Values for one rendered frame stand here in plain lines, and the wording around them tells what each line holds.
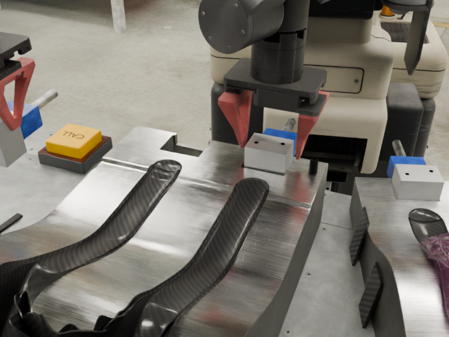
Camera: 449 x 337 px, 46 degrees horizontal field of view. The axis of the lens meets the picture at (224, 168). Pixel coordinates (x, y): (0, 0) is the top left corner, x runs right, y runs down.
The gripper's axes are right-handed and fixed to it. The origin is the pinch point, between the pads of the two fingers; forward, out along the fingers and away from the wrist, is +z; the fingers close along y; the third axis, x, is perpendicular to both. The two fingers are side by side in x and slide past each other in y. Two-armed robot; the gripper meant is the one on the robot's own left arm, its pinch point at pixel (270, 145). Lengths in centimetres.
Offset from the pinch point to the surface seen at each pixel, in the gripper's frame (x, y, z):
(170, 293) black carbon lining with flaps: -25.3, -1.1, 0.5
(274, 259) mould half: -15.8, 5.2, 2.9
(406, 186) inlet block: 2.6, 16.0, 3.4
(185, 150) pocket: 1.2, -11.8, 4.1
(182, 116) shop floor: 157, -86, 89
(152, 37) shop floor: 251, -151, 88
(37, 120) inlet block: -7.7, -27.2, -1.7
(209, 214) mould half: -11.8, -3.1, 2.7
